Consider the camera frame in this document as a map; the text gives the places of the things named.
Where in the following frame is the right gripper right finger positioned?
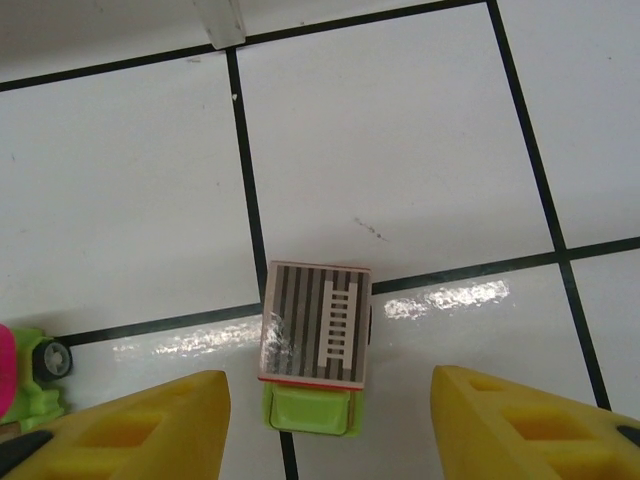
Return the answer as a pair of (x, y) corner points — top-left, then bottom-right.
(432, 364), (640, 480)

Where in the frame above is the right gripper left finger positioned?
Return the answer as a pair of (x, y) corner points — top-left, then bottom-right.
(0, 369), (231, 480)

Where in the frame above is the pink roof green toy truck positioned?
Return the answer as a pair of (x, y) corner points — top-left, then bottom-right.
(0, 322), (75, 431)

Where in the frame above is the striped roof green toy truck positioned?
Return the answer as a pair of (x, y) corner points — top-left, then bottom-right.
(255, 259), (376, 441)

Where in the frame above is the wooden two-tier shelf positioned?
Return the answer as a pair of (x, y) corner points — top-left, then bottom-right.
(194, 0), (250, 51)

